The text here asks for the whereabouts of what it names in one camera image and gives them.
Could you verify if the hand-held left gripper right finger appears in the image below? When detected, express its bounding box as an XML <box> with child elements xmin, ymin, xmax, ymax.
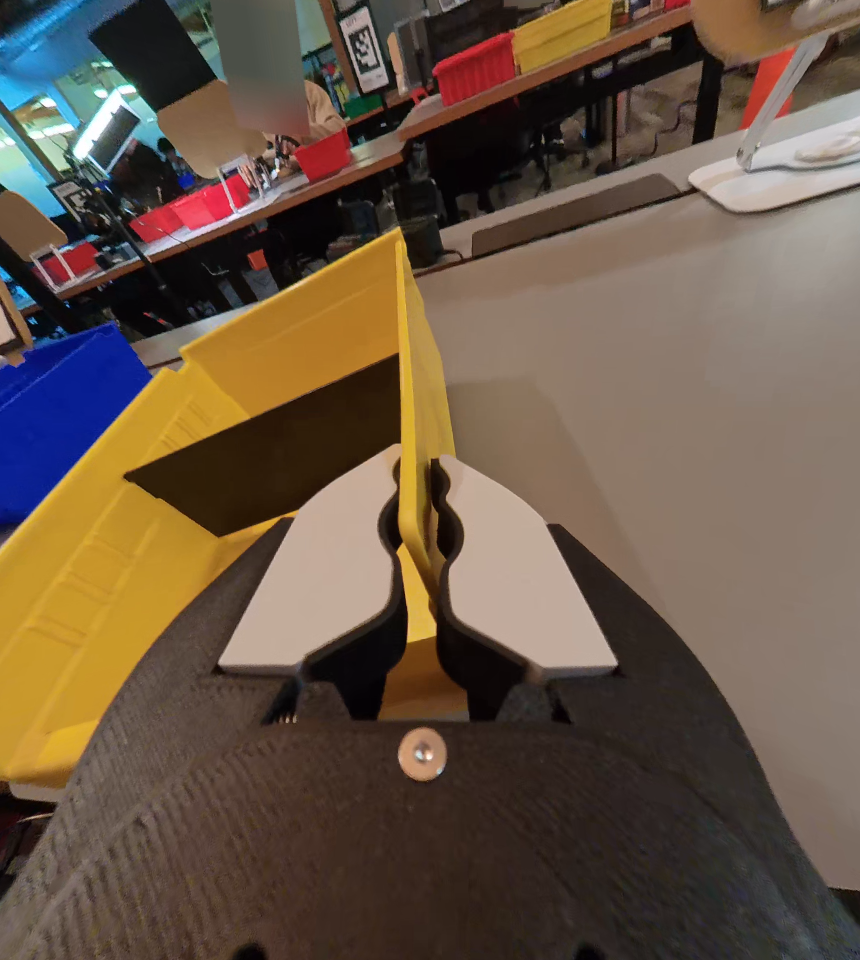
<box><xmin>430</xmin><ymin>453</ymin><xmax>620</xmax><ymax>684</ymax></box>

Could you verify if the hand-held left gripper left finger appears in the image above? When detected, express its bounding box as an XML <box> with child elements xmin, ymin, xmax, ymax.
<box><xmin>217</xmin><ymin>444</ymin><xmax>407</xmax><ymax>676</ymax></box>

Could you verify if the divided yellow plastic bin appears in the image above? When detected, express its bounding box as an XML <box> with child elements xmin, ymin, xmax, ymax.
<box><xmin>0</xmin><ymin>226</ymin><xmax>455</xmax><ymax>789</ymax></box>

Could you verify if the grey desk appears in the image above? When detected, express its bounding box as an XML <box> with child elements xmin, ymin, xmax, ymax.
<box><xmin>0</xmin><ymin>75</ymin><xmax>860</xmax><ymax>897</ymax></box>

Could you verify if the long background desk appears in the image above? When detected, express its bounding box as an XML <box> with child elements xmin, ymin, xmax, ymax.
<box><xmin>17</xmin><ymin>138</ymin><xmax>409</xmax><ymax>301</ymax></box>

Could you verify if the wooden-edged background desk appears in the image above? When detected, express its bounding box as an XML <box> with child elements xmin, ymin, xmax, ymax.
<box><xmin>400</xmin><ymin>0</ymin><xmax>724</xmax><ymax>144</ymax></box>

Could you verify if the blue plastic bin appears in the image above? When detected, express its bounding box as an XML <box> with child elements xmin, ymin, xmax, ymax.
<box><xmin>0</xmin><ymin>322</ymin><xmax>154</xmax><ymax>535</ymax></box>

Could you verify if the black light stand pole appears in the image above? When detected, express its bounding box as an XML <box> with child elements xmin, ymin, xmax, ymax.
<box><xmin>92</xmin><ymin>187</ymin><xmax>176</xmax><ymax>324</ymax></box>

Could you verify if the black-white marker tag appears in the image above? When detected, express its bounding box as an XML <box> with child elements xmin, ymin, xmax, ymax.
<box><xmin>336</xmin><ymin>3</ymin><xmax>390</xmax><ymax>95</ymax></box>
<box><xmin>51</xmin><ymin>180</ymin><xmax>112</xmax><ymax>226</ymax></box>

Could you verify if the white light bar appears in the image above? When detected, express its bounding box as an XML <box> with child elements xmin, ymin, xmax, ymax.
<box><xmin>73</xmin><ymin>88</ymin><xmax>142</xmax><ymax>174</ymax></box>

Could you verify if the ribbed red plastic bin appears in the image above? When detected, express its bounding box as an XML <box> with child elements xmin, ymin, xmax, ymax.
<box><xmin>430</xmin><ymin>31</ymin><xmax>517</xmax><ymax>108</ymax></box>

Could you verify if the orange cone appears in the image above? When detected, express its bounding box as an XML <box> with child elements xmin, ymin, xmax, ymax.
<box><xmin>745</xmin><ymin>48</ymin><xmax>799</xmax><ymax>129</ymax></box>

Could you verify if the black steel post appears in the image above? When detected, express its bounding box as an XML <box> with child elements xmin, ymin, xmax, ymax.
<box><xmin>0</xmin><ymin>180</ymin><xmax>86</xmax><ymax>335</ymax></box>

